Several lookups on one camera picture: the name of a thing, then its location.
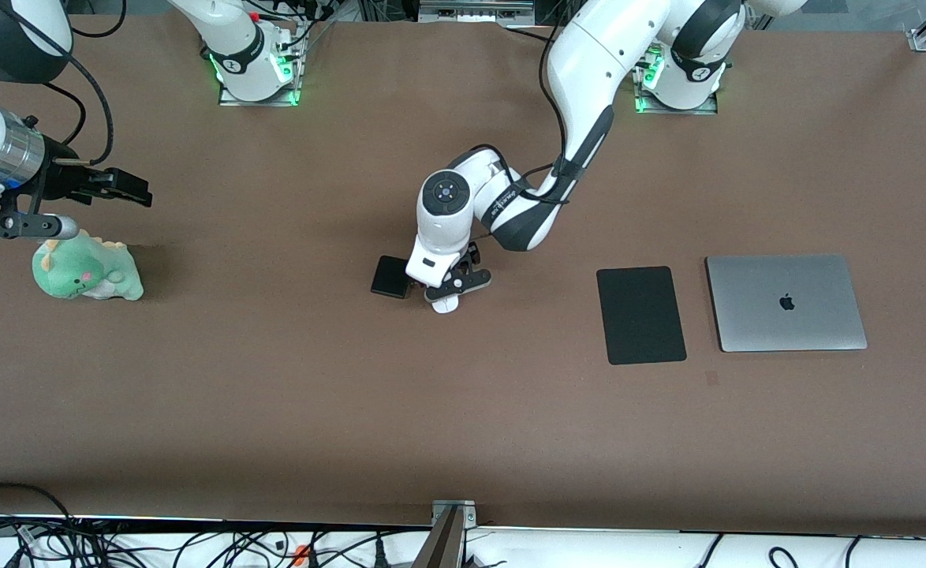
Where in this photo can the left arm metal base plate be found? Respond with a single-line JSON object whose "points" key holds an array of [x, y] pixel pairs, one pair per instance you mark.
{"points": [[652, 99]]}

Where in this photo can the black phone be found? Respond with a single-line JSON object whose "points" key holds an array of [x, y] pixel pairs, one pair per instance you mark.
{"points": [[388, 278]]}

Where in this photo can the small metal edge bracket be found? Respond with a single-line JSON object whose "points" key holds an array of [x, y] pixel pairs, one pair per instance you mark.
{"points": [[453, 509]]}

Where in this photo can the grey metal box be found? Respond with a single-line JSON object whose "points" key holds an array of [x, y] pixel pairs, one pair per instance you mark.
{"points": [[475, 9]]}

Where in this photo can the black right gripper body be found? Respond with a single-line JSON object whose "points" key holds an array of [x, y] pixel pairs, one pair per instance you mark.
{"points": [[59, 178]]}

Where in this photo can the grey metal profile post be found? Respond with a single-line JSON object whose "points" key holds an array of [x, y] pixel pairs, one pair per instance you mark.
{"points": [[439, 544]]}

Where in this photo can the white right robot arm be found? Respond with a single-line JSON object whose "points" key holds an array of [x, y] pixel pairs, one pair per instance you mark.
{"points": [[250, 47]]}

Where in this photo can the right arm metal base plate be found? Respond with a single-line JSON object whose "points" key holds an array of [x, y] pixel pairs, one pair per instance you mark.
{"points": [[289, 79]]}

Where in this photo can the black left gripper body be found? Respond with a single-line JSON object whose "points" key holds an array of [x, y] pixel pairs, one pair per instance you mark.
{"points": [[471, 254]]}

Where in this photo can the white computer mouse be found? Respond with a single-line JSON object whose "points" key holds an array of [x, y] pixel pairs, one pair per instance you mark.
{"points": [[446, 305]]}

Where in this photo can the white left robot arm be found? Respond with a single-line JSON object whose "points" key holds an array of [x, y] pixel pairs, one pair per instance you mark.
{"points": [[589, 63]]}

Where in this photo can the black mouse pad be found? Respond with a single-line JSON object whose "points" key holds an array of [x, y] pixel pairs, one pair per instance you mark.
{"points": [[640, 315]]}

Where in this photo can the silver apple laptop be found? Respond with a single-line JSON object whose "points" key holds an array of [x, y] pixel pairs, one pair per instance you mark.
{"points": [[786, 315]]}

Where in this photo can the green dinosaur plush toy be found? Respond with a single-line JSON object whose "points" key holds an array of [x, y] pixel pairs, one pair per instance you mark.
{"points": [[84, 272]]}

